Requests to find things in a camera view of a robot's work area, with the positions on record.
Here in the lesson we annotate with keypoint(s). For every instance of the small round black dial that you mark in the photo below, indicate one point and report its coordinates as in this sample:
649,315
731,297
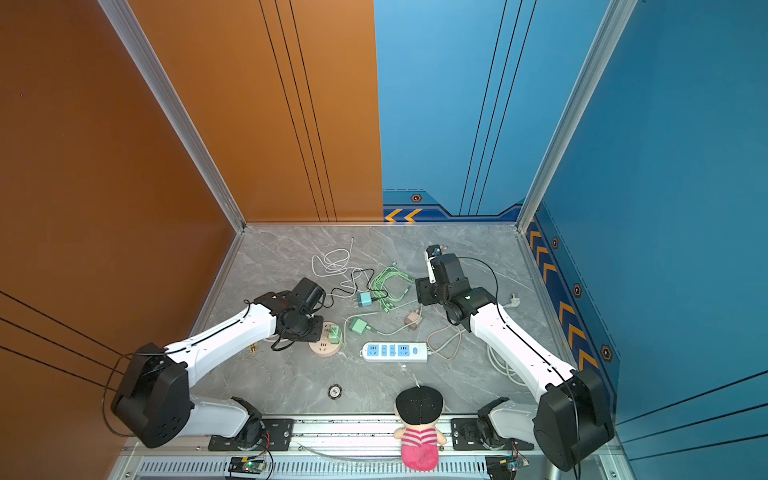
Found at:
335,392

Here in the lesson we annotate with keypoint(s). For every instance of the plush doll black hat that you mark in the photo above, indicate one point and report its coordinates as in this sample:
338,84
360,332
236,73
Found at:
419,408

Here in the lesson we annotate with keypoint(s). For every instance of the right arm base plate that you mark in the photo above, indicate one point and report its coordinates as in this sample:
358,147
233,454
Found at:
466,436

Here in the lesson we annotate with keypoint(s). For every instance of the white blue power strip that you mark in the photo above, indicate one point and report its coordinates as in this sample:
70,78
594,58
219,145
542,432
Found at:
399,352

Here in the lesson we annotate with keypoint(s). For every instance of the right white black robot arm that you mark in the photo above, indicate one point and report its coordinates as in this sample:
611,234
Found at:
571,418

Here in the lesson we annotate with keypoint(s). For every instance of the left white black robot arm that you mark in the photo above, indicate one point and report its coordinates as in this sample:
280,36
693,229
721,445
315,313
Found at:
154,399

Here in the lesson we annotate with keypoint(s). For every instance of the light green charger adapter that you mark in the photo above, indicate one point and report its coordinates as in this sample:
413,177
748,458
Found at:
335,336

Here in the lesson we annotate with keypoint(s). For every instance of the green charger adapter front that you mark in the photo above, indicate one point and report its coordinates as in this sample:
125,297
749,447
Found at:
359,326

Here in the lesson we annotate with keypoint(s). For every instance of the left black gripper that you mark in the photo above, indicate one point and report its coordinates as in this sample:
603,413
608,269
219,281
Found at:
315,338

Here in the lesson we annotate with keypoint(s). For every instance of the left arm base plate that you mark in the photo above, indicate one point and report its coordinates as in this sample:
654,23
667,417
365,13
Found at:
266,434

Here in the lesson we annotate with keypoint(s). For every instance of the left green circuit board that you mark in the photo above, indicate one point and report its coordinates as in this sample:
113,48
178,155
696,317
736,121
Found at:
247,467

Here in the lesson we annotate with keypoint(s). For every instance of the pink charger adapter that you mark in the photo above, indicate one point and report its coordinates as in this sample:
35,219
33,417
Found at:
413,320

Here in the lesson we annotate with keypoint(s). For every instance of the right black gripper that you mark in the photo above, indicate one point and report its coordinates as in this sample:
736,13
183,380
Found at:
423,291

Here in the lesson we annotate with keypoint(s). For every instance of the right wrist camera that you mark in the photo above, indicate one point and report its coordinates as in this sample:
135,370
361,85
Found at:
431,252

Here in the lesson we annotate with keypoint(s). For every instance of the right circuit board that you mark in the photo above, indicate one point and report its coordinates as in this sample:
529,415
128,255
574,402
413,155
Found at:
505,467

